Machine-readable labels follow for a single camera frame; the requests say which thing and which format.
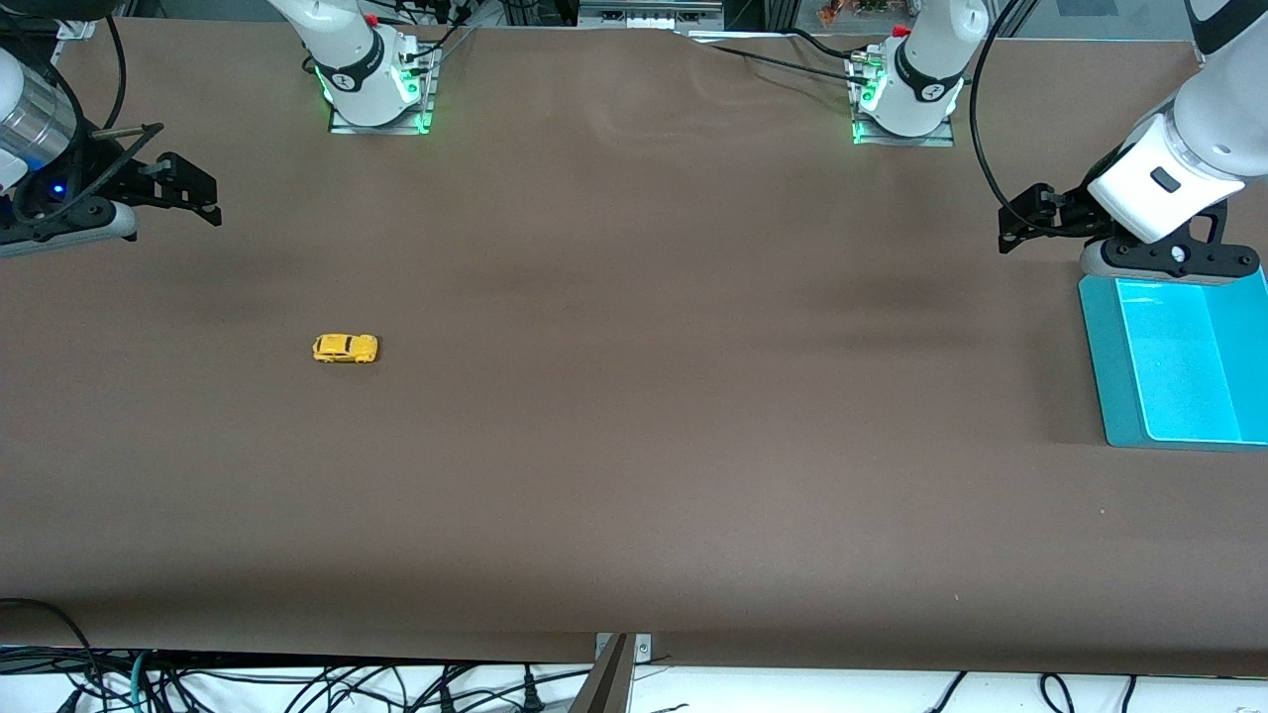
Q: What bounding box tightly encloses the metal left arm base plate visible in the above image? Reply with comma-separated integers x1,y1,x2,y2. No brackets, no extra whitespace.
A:
851,48,956,149

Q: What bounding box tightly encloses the teal plastic storage bin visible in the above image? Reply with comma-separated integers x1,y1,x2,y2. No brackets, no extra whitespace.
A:
1078,272,1268,453

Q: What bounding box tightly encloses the grey support beam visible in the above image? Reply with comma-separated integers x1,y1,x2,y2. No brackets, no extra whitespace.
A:
569,634,635,713

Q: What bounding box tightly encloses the long black tabletop cable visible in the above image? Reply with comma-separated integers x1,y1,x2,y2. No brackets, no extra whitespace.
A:
705,43,865,82

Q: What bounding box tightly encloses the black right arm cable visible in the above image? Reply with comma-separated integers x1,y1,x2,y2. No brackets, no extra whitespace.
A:
99,14,130,135

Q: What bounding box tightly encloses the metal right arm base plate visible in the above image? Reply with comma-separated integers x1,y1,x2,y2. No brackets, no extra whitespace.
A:
328,42,437,136

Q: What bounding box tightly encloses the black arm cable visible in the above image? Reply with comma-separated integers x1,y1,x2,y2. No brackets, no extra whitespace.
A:
99,14,130,135
969,0,1041,237

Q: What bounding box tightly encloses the yellow beetle toy car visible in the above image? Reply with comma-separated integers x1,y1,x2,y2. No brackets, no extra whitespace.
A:
313,334,379,364

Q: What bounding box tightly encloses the short black tabletop cable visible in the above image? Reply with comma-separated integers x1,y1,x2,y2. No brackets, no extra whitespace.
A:
790,28,865,58

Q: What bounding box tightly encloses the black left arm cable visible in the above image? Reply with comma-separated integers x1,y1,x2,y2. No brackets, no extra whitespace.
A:
969,0,1041,237

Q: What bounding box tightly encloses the silver equipment box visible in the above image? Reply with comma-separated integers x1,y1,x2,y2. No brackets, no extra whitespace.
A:
578,0,725,29

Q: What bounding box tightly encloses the black looped floor cable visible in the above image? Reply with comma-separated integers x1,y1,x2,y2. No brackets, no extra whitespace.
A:
0,597,100,713

